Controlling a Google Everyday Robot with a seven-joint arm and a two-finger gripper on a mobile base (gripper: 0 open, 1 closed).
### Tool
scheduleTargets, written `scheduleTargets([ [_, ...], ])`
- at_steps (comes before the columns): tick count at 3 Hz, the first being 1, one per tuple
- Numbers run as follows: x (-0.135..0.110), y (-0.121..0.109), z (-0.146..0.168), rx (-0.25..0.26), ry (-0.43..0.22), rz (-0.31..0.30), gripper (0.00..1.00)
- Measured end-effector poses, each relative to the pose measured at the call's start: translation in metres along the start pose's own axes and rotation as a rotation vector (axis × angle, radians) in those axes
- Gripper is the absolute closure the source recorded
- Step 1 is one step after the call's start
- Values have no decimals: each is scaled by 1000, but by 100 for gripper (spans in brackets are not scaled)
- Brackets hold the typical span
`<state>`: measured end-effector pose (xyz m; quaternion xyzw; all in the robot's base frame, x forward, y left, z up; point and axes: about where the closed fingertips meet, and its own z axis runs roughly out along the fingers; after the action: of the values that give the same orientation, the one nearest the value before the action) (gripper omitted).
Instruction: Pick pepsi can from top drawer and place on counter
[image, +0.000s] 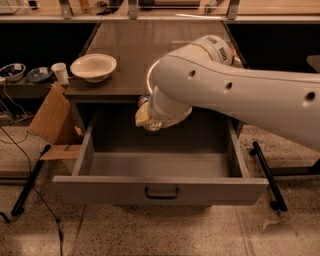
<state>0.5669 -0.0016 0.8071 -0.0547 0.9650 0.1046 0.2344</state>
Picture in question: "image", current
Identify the white bowl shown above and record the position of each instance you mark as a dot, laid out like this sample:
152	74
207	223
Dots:
93	68

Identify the grey cabinet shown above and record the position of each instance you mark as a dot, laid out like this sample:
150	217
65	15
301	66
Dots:
136	46

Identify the grey open drawer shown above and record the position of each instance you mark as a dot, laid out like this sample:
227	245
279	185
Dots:
200	156

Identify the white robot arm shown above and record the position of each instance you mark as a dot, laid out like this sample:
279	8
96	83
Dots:
201	74

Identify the black floor bar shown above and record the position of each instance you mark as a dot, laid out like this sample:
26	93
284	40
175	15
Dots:
278	202
18	207

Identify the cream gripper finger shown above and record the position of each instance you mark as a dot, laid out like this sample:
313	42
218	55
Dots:
177	119
142	116

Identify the white paper cup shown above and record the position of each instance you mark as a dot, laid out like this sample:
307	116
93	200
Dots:
60	71

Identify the black left floor bar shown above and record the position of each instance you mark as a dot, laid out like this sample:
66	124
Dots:
18	207

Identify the blue bowl with rim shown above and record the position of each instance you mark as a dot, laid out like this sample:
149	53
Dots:
13	72

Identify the blue pepsi can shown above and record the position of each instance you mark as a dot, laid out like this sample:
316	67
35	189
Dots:
155	125

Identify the dark blue bowl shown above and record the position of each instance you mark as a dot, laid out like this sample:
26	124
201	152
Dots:
39	75

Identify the brown cardboard box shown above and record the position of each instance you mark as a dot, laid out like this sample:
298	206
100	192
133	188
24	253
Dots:
54	123

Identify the black right floor bar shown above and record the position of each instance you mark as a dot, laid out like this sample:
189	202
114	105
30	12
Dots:
278	202

